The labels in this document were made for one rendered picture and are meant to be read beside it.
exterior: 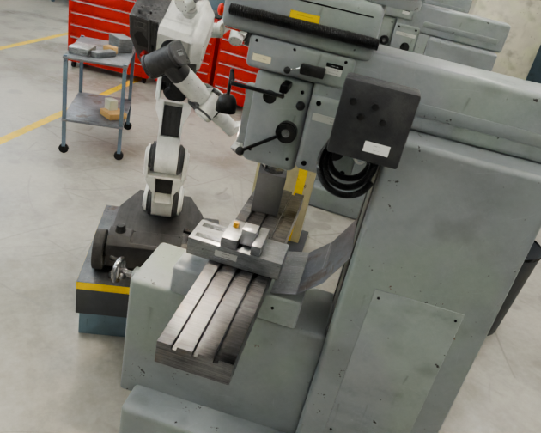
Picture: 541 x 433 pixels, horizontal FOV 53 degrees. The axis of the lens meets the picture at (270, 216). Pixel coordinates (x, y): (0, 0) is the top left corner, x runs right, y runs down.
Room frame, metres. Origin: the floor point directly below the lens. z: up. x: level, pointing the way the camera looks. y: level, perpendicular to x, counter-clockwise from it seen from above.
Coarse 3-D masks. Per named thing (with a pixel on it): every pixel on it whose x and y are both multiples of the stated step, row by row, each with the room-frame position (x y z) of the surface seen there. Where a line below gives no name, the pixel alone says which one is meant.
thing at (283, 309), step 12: (180, 264) 1.69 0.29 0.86; (192, 264) 1.71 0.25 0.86; (204, 264) 1.73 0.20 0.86; (180, 276) 1.66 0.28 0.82; (192, 276) 1.66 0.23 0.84; (180, 288) 1.66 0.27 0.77; (264, 300) 1.63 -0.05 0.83; (276, 300) 1.62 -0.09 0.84; (288, 300) 1.62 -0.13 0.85; (300, 300) 1.64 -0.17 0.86; (264, 312) 1.62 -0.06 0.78; (276, 312) 1.62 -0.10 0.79; (288, 312) 1.61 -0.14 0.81; (288, 324) 1.61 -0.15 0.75
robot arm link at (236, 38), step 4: (232, 32) 2.55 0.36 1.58; (236, 32) 2.54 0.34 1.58; (240, 32) 2.55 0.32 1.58; (244, 32) 2.56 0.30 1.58; (232, 36) 2.52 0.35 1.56; (236, 36) 2.52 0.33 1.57; (240, 36) 2.54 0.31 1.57; (244, 36) 2.56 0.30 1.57; (248, 36) 2.57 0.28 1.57; (228, 40) 2.54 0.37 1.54; (232, 40) 2.54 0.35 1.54; (236, 40) 2.54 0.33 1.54; (240, 40) 2.54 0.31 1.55; (244, 40) 2.58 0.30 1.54; (248, 40) 2.56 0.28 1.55; (232, 44) 2.55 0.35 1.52; (236, 44) 2.55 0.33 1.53; (240, 44) 2.55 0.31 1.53; (248, 44) 2.57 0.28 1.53
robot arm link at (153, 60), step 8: (160, 48) 2.05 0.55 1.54; (152, 56) 2.04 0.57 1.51; (160, 56) 2.02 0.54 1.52; (168, 56) 2.01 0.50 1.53; (152, 64) 2.02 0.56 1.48; (160, 64) 2.02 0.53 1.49; (168, 64) 2.02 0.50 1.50; (152, 72) 2.03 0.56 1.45; (160, 72) 2.04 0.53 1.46; (168, 72) 2.04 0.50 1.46; (176, 72) 2.05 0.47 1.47; (184, 72) 2.07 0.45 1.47; (176, 80) 2.06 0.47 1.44
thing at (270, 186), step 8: (272, 168) 2.13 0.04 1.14; (280, 168) 2.15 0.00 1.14; (264, 176) 2.09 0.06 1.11; (272, 176) 2.10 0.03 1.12; (280, 176) 2.10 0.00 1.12; (256, 184) 2.09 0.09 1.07; (264, 184) 2.09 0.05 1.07; (272, 184) 2.10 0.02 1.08; (280, 184) 2.10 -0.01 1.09; (256, 192) 2.09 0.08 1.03; (264, 192) 2.09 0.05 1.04; (272, 192) 2.10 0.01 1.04; (280, 192) 2.10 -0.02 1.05; (256, 200) 2.09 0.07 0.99; (264, 200) 2.09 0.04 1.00; (272, 200) 2.10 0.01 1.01; (280, 200) 2.10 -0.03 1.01; (256, 208) 2.09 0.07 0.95; (264, 208) 2.10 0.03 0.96; (272, 208) 2.10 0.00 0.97
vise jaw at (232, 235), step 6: (240, 222) 1.77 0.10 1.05; (228, 228) 1.71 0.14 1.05; (234, 228) 1.72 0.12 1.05; (240, 228) 1.73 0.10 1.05; (228, 234) 1.67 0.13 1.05; (234, 234) 1.67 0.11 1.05; (240, 234) 1.68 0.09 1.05; (222, 240) 1.64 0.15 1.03; (228, 240) 1.63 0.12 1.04; (234, 240) 1.63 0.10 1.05; (222, 246) 1.64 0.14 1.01; (228, 246) 1.63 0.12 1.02; (234, 246) 1.63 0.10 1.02
